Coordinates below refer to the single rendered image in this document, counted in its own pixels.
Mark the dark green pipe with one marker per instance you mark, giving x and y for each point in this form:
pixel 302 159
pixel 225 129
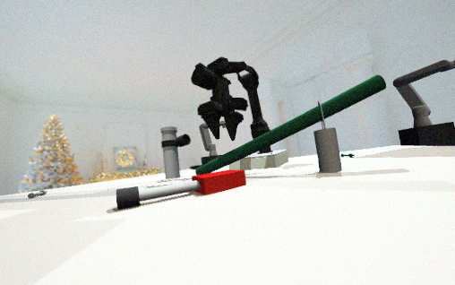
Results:
pixel 330 107

